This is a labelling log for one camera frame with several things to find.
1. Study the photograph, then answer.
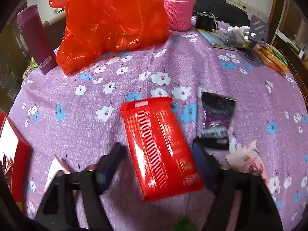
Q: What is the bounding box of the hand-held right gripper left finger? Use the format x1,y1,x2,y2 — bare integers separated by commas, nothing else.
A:
35,141,127,231

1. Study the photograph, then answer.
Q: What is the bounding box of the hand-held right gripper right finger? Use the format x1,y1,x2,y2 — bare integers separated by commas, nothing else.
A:
192,141,284,231

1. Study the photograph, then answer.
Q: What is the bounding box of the red snack packet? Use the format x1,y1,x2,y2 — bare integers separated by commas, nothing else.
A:
120,97,205,203

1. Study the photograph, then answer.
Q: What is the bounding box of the red box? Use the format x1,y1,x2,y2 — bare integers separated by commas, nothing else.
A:
0,111,32,212

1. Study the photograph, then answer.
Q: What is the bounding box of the purple floral cloth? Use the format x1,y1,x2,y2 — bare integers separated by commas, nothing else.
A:
8,14,308,231

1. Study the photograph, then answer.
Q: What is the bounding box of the pink snack packet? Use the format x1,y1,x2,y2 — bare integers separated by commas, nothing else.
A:
226,140,269,183

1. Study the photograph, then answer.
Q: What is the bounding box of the black purple snack packet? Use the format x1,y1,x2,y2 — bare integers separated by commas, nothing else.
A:
197,91,237,151

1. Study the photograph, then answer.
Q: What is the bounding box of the white snack packet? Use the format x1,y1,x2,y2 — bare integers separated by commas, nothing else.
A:
44,155,73,188

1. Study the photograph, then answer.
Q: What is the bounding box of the green leafy item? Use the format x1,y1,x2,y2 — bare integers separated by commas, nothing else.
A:
171,215,198,231

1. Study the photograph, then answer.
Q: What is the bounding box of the orange snack box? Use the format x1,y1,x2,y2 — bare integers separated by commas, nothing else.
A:
256,46,288,75

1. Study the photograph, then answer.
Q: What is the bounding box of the blue booklet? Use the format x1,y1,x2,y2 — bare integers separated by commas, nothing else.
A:
197,28,237,51

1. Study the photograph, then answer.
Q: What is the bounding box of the clear plastic bag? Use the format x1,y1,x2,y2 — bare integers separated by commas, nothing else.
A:
215,28,246,49

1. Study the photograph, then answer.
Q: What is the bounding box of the green striped snack box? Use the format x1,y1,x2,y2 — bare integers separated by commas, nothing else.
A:
269,48,289,66

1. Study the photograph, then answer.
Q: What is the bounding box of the white plush toy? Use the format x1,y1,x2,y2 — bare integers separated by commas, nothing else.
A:
227,26,251,41

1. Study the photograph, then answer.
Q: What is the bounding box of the red plastic bag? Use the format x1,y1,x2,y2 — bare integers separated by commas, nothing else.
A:
49,0,170,75

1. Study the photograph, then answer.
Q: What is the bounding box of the purple bottle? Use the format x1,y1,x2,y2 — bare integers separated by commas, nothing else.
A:
16,4,57,74

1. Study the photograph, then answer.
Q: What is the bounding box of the grey phone stand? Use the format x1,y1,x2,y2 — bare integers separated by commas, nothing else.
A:
243,15,269,60

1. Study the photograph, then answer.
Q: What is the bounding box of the pink bottle with knitted sleeve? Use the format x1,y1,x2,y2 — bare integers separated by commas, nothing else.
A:
161,0,196,31

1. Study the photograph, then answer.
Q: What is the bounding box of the black sofa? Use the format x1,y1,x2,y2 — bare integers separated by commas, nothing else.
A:
154,0,251,27

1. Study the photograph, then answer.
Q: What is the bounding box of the wooden cabinet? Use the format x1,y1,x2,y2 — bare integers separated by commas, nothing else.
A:
267,0,308,89

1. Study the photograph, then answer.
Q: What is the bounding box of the black box with cables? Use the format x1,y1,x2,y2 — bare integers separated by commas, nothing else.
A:
195,11,218,32

